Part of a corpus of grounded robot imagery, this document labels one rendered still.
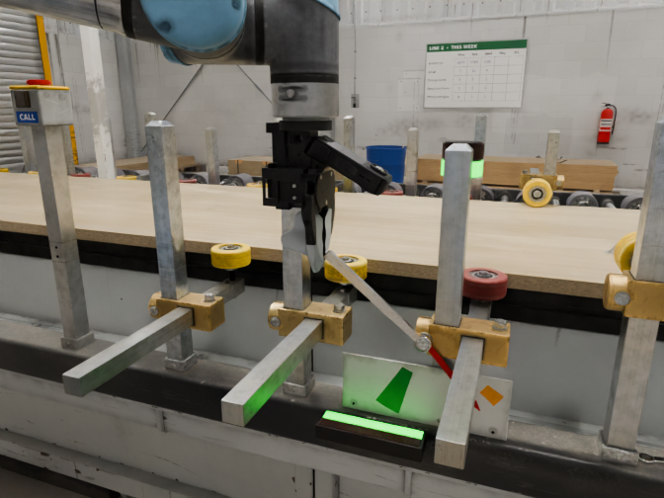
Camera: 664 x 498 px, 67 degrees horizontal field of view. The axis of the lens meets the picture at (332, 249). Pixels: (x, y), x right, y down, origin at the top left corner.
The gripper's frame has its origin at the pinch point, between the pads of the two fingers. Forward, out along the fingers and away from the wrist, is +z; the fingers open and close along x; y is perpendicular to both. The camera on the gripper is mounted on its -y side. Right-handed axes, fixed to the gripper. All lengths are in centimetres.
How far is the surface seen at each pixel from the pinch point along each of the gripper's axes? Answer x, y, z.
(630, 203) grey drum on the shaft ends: -154, -68, 14
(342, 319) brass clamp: -5.6, -1.4, 10.8
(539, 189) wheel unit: -93, -32, 1
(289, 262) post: -6.3, 8.1, 2.5
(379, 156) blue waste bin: -560, 139, 37
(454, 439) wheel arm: 19.0, -21.8, 10.6
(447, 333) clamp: -5.6, -17.8, 10.5
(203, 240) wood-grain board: -26.4, 38.4, 6.6
